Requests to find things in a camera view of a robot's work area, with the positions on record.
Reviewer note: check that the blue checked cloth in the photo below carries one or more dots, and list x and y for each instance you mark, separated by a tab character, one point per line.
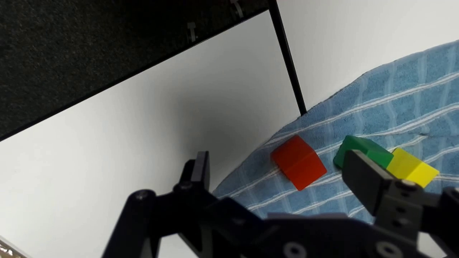
382	104

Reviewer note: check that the red wooden block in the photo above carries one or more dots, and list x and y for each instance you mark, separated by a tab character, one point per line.
299	165

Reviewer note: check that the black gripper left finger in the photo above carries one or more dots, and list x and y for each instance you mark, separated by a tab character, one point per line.
191	215

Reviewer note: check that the yellow wooden block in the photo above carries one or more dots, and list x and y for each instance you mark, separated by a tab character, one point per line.
411	166

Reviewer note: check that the green wooden block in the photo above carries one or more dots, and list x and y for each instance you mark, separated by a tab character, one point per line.
368	146

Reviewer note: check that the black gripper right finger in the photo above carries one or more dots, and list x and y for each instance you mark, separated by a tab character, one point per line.
402	209

